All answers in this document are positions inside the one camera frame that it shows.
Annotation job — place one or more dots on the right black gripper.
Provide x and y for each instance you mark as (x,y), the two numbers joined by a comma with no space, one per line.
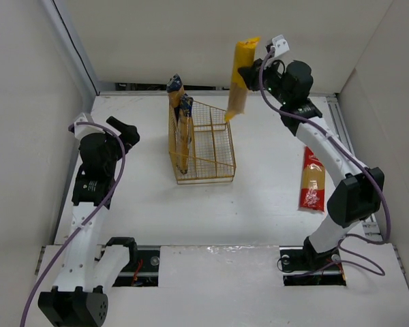
(253,75)

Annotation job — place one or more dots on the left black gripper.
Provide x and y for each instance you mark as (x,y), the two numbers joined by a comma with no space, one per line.
(127,133)

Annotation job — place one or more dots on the yellow spaghetti bag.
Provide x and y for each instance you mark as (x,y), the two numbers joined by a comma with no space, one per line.
(244,54)

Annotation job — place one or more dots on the blue label spaghetti bag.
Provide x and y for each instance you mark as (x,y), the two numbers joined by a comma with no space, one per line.
(184,134)

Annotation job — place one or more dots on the black label spaghetti bag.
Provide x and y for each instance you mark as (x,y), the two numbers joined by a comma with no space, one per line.
(175,91)

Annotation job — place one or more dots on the red spaghetti bag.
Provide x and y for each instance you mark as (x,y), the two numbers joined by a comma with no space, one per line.
(312,193)

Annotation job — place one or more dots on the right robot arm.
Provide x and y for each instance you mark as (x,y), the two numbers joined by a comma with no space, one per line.
(358,189)

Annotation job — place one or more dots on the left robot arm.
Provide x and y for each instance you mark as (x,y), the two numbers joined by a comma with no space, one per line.
(79,295)

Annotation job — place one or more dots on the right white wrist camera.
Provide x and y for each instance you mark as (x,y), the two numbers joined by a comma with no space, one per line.
(278,46)

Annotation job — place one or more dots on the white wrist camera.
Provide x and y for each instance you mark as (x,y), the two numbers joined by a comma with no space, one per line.
(278,46)
(82,126)

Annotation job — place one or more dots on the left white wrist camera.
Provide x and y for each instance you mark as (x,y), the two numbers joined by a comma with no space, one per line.
(82,126)

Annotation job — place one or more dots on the gold wire basket shelf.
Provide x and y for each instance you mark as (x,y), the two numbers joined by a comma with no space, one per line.
(211,158)

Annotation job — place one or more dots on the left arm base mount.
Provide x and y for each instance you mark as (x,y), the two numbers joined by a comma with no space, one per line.
(144,272)

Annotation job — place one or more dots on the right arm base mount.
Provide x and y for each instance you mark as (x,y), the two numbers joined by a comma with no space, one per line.
(298,270)

